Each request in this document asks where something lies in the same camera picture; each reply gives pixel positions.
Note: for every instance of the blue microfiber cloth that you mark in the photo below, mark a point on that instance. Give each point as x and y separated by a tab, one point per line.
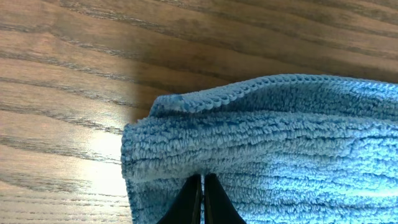
287	148

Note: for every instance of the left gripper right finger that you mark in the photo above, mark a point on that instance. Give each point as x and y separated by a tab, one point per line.
218	207

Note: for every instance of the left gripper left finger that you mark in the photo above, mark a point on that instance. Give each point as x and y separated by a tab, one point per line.
186	208

